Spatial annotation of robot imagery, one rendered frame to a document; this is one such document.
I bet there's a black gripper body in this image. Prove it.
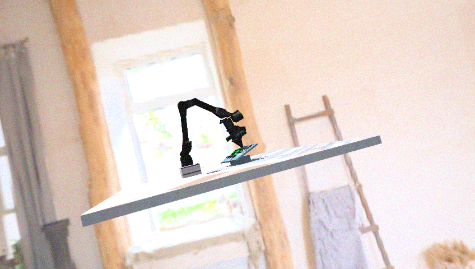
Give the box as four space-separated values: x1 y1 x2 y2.
226 125 247 142

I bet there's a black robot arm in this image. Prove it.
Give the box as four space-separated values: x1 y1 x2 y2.
178 98 244 167

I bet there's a light blue switch panel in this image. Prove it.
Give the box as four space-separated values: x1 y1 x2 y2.
220 143 258 165

